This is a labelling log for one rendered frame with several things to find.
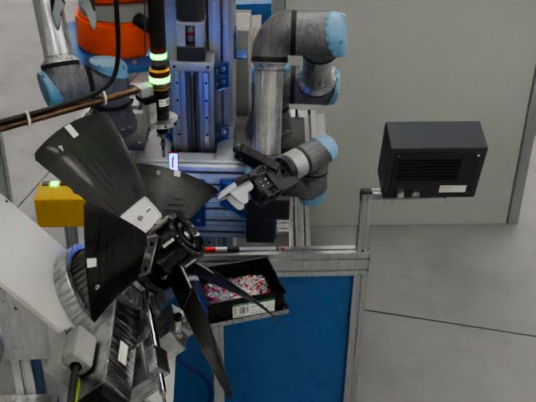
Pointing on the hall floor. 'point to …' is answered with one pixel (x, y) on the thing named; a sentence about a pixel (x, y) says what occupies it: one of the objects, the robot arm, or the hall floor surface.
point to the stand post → (28, 376)
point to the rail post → (354, 337)
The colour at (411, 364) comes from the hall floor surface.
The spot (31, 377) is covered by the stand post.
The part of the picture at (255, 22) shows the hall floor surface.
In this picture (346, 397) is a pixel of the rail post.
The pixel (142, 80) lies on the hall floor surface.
